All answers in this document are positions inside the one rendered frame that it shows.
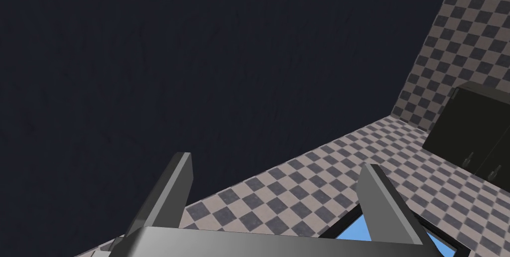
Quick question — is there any black framed window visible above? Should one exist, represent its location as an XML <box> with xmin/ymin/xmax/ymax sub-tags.
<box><xmin>317</xmin><ymin>203</ymin><xmax>472</xmax><ymax>257</ymax></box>

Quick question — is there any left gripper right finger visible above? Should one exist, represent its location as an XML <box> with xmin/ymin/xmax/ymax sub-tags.
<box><xmin>356</xmin><ymin>163</ymin><xmax>424</xmax><ymax>246</ymax></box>

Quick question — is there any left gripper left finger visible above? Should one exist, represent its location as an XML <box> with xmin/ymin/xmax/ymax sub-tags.
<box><xmin>125</xmin><ymin>151</ymin><xmax>194</xmax><ymax>238</ymax></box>

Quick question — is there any black wall cupboard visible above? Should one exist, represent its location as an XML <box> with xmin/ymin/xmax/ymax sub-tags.
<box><xmin>421</xmin><ymin>81</ymin><xmax>510</xmax><ymax>194</ymax></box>

